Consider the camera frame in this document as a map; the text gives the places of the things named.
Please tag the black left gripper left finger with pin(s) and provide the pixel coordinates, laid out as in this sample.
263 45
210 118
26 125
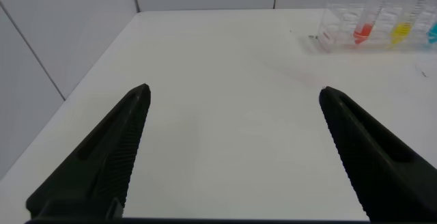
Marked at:
102 162

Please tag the blue pigment test tube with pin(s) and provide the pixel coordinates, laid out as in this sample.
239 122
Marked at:
433 34

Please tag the red pigment test tube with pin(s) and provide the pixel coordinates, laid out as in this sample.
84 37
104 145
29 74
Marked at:
363 32

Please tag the yellow pigment test tube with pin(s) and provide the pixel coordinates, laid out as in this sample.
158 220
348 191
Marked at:
401 32

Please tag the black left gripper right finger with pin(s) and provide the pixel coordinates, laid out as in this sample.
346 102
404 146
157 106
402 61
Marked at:
382 169

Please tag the clear acrylic test tube rack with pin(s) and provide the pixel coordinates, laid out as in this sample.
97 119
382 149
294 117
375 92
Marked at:
336 26

